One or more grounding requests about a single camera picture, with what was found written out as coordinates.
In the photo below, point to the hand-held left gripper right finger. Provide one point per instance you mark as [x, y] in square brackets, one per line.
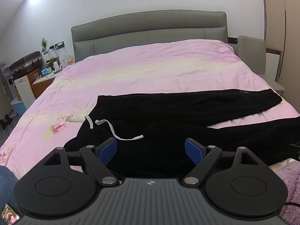
[193, 151]

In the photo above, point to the small blue clock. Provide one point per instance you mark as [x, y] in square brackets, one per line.
[46, 71]

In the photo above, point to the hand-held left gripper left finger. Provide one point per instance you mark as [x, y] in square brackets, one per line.
[108, 150]

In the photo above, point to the white side cabinet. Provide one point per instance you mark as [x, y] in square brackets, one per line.
[273, 65]

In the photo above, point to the person's leg in jeans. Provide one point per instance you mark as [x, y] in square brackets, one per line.
[7, 187]

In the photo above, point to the grey upholstered chair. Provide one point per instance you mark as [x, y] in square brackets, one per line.
[252, 58]

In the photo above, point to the bed with pink sheet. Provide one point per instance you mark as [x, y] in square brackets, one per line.
[150, 70]

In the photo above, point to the grey padded headboard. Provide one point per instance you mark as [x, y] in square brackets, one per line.
[150, 31]

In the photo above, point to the standing fan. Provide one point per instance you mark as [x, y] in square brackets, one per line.
[5, 71]

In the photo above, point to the smartphone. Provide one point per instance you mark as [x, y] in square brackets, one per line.
[9, 213]

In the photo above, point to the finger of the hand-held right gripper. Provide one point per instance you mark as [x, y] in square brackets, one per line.
[296, 153]

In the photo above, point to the small green potted plant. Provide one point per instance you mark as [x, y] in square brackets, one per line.
[44, 44]

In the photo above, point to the wooden nightstand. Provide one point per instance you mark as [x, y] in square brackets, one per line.
[41, 86]

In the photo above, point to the purple fluffy blanket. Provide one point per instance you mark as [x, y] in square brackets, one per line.
[289, 182]

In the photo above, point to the black wall panel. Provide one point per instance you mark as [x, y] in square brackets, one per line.
[232, 40]

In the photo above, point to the clear glass bottles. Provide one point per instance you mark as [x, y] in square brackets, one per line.
[68, 59]

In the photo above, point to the black pants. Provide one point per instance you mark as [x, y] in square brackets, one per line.
[168, 121]

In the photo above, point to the white wardrobe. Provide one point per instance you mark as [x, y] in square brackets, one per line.
[286, 39]

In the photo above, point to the white box appliance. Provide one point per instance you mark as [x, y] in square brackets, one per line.
[23, 91]

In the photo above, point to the light blue bin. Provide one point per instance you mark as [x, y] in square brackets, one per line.
[19, 107]

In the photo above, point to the black shoes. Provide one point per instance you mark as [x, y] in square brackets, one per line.
[6, 121]

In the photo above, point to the wall power outlet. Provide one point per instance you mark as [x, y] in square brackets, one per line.
[58, 45]

